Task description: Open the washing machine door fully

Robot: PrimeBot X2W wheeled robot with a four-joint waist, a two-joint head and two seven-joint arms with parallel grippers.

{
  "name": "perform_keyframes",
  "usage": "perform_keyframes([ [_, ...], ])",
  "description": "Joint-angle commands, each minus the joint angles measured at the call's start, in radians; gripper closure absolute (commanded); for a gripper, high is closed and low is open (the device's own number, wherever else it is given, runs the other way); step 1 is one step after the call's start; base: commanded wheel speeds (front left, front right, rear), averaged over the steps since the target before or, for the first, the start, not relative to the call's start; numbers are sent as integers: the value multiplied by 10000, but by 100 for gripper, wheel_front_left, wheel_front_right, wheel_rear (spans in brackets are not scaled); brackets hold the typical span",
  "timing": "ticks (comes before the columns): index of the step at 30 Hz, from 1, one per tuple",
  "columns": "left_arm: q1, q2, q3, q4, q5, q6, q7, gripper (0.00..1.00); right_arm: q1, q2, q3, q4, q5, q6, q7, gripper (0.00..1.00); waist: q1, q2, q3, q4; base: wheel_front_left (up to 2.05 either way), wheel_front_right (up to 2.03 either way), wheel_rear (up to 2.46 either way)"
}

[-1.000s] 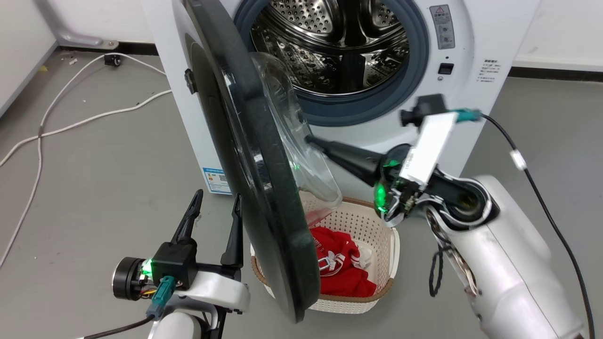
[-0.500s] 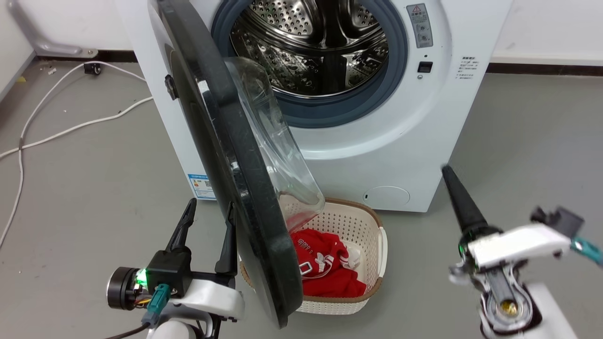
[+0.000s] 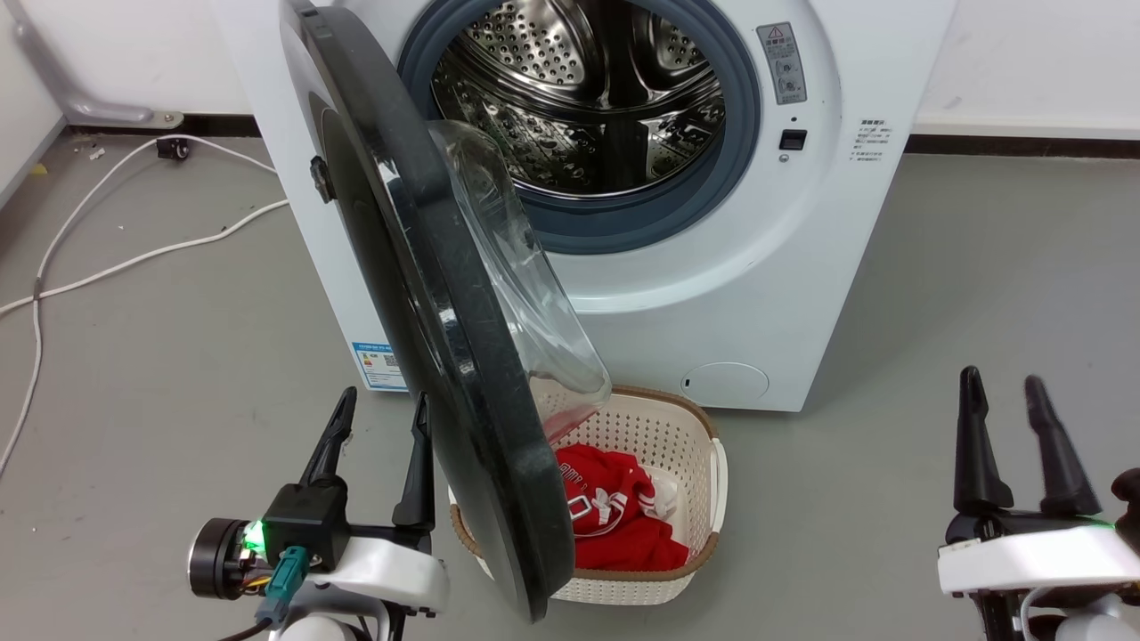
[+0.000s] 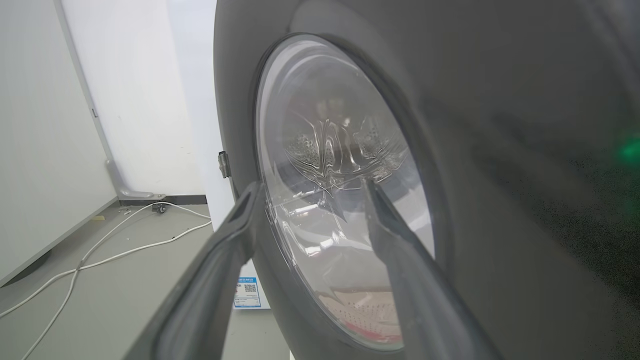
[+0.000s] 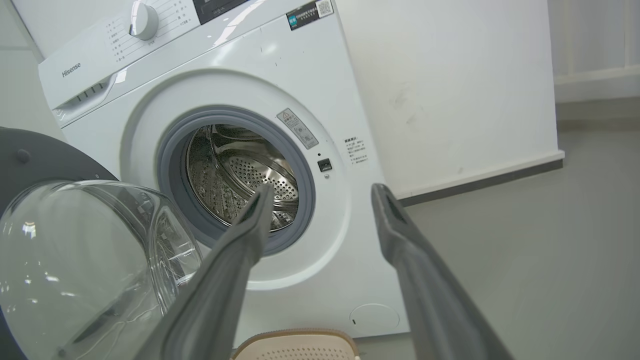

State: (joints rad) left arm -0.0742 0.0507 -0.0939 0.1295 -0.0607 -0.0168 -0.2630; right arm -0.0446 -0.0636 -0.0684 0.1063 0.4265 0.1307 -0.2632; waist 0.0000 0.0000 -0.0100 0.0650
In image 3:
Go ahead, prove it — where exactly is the grey rubber door gasket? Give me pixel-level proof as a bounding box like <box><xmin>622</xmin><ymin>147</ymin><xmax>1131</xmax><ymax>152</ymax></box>
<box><xmin>397</xmin><ymin>0</ymin><xmax>762</xmax><ymax>256</ymax></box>

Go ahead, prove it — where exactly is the round white filter cover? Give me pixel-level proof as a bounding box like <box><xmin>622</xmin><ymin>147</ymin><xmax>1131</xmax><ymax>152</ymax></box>
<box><xmin>681</xmin><ymin>361</ymin><xmax>770</xmax><ymax>402</ymax></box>

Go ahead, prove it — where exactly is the small text label sticker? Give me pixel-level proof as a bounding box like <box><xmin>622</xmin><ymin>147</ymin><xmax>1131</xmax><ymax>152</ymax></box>
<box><xmin>852</xmin><ymin>118</ymin><xmax>887</xmax><ymax>174</ymax></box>

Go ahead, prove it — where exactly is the white cloth garment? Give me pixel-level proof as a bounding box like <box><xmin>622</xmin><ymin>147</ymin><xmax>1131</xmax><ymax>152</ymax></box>
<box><xmin>639</xmin><ymin>465</ymin><xmax>682</xmax><ymax>520</ymax></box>

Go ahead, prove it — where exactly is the red printed garment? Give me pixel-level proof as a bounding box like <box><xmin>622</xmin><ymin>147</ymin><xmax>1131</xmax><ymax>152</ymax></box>
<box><xmin>554</xmin><ymin>443</ymin><xmax>690</xmax><ymax>572</ymax></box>

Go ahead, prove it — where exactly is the white front-load washing machine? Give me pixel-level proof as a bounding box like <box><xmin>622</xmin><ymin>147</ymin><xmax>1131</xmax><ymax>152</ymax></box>
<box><xmin>210</xmin><ymin>0</ymin><xmax>959</xmax><ymax>413</ymax></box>

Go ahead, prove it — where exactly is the blue white energy label sticker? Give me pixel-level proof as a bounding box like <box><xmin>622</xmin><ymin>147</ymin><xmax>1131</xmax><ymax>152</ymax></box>
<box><xmin>351</xmin><ymin>341</ymin><xmax>409</xmax><ymax>393</ymax></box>

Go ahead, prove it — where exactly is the teal connector gripper cable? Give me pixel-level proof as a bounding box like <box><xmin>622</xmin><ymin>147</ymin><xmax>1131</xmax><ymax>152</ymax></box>
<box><xmin>216</xmin><ymin>546</ymin><xmax>311</xmax><ymax>641</ymax></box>

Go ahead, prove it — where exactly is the stainless steel washer drum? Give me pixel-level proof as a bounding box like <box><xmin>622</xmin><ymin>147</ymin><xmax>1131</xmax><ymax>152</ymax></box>
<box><xmin>431</xmin><ymin>0</ymin><xmax>727</xmax><ymax>199</ymax></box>

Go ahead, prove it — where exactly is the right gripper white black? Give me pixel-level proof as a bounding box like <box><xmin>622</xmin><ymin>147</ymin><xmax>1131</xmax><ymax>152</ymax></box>
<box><xmin>936</xmin><ymin>365</ymin><xmax>1140</xmax><ymax>598</ymax></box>

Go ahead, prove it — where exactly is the black round washing machine door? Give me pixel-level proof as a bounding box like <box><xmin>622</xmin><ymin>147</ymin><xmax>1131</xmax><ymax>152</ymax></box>
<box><xmin>279</xmin><ymin>0</ymin><xmax>614</xmax><ymax>623</ymax></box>

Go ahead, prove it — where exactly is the grey warning label sticker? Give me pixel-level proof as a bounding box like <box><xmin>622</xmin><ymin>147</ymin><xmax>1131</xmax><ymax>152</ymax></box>
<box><xmin>756</xmin><ymin>21</ymin><xmax>809</xmax><ymax>106</ymax></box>

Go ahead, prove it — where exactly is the white floor cable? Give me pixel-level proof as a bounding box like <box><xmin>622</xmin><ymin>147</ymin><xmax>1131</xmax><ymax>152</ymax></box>
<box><xmin>0</xmin><ymin>198</ymin><xmax>291</xmax><ymax>318</ymax></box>
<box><xmin>0</xmin><ymin>134</ymin><xmax>279</xmax><ymax>478</ymax></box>

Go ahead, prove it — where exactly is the cream plastic laundry basket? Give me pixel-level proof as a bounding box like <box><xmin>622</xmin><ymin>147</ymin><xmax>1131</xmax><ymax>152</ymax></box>
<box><xmin>448</xmin><ymin>385</ymin><xmax>729</xmax><ymax>607</ymax></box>

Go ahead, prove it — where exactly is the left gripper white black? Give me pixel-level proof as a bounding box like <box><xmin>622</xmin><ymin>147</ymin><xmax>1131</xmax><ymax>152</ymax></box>
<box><xmin>186</xmin><ymin>385</ymin><xmax>451</xmax><ymax>621</ymax></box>

